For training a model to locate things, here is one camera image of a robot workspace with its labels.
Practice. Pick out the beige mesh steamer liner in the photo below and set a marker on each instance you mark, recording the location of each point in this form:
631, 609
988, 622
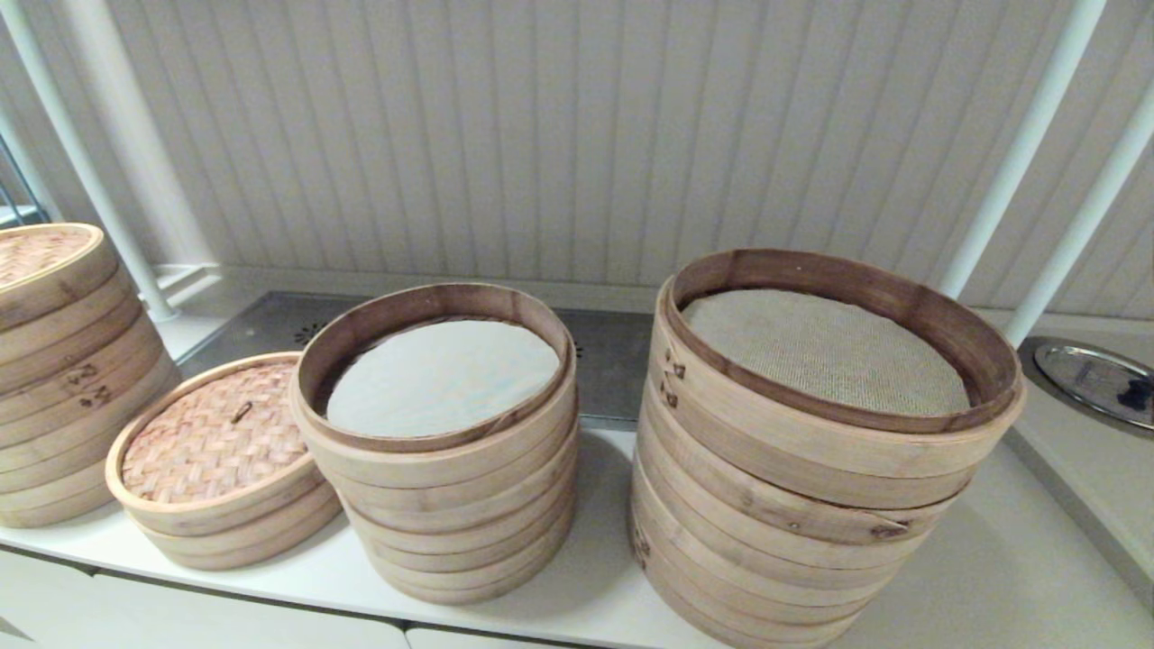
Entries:
825, 351

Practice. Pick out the grey metal rack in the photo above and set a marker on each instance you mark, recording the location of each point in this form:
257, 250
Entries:
18, 216

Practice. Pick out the medium bamboo steamer basket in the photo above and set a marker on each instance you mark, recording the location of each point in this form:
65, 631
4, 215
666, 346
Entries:
442, 505
446, 534
460, 598
455, 582
442, 469
451, 561
234, 541
234, 561

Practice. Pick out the small woven bamboo steamer lid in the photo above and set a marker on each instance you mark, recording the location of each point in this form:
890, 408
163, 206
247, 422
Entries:
207, 442

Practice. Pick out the wide white post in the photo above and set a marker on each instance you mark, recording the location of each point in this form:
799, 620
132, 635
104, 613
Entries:
140, 135

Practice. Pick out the round stainless steel lid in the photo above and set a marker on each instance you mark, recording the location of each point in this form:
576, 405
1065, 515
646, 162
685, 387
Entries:
1077, 370

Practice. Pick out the thin white metal pole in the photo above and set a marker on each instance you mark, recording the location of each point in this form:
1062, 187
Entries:
94, 171
27, 168
1024, 144
1086, 234

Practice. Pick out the white round steamer liner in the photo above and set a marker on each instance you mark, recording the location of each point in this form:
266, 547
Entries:
442, 379

